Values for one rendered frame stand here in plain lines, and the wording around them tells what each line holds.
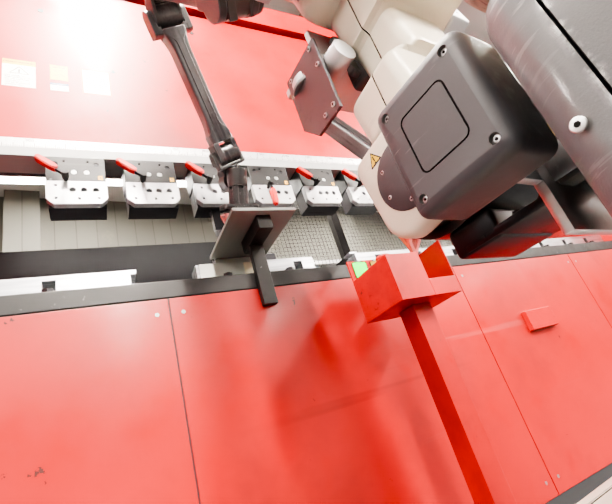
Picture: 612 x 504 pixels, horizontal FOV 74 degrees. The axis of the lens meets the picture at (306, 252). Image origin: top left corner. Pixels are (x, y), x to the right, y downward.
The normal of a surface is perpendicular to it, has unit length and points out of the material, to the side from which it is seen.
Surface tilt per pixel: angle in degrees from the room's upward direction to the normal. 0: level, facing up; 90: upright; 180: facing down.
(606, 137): 90
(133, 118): 90
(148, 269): 90
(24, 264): 90
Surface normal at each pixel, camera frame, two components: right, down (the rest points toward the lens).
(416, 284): 0.40, -0.48
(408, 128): -0.84, 0.02
